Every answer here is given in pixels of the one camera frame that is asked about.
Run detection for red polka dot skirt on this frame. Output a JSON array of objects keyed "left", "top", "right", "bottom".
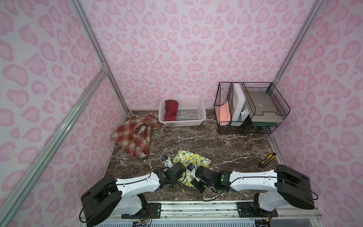
[{"left": 164, "top": 99, "right": 179, "bottom": 122}]

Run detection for black wire desk organizer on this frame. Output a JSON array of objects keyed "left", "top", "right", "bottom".
[{"left": 214, "top": 82, "right": 290, "bottom": 134}]

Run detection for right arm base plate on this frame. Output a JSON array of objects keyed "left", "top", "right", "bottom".
[{"left": 236, "top": 202, "right": 278, "bottom": 218}]

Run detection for aluminium front rail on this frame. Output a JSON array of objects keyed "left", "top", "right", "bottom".
[{"left": 76, "top": 200, "right": 327, "bottom": 227}]

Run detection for red plaid skirt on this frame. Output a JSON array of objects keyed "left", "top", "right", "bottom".
[{"left": 111, "top": 113, "right": 162, "bottom": 159}]

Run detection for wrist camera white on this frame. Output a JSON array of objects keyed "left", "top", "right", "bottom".
[
  {"left": 162, "top": 155, "right": 173, "bottom": 168},
  {"left": 187, "top": 163, "right": 196, "bottom": 173}
]

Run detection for pink folder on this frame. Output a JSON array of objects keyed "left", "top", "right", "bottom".
[{"left": 216, "top": 101, "right": 231, "bottom": 126}]

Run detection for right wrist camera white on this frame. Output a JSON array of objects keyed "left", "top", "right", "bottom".
[{"left": 187, "top": 163, "right": 196, "bottom": 173}]

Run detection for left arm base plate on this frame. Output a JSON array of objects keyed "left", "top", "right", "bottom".
[{"left": 122, "top": 202, "right": 162, "bottom": 219}]

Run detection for white envelope papers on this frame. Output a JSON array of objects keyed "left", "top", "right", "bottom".
[{"left": 241, "top": 109, "right": 250, "bottom": 122}]

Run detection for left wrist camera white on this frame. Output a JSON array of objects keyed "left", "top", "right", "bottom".
[{"left": 162, "top": 155, "right": 173, "bottom": 168}]

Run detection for lemon print skirt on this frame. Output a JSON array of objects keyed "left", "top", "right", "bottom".
[{"left": 172, "top": 150, "right": 211, "bottom": 189}]

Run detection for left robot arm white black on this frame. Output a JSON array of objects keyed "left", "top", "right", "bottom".
[{"left": 79, "top": 162, "right": 186, "bottom": 227}]

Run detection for yellow black utility knife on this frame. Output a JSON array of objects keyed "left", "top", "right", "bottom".
[{"left": 259, "top": 152, "right": 277, "bottom": 167}]

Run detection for green book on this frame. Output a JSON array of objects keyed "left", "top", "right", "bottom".
[{"left": 252, "top": 122, "right": 277, "bottom": 128}]

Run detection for white binder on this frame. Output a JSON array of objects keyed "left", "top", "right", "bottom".
[{"left": 231, "top": 83, "right": 246, "bottom": 122}]

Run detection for white plastic basket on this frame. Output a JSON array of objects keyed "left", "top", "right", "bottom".
[{"left": 158, "top": 97, "right": 206, "bottom": 127}]

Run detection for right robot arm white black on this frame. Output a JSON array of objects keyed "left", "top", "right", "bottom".
[{"left": 192, "top": 165, "right": 315, "bottom": 212}]

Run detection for grey laptop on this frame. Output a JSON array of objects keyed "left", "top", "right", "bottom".
[{"left": 245, "top": 90, "right": 284, "bottom": 123}]

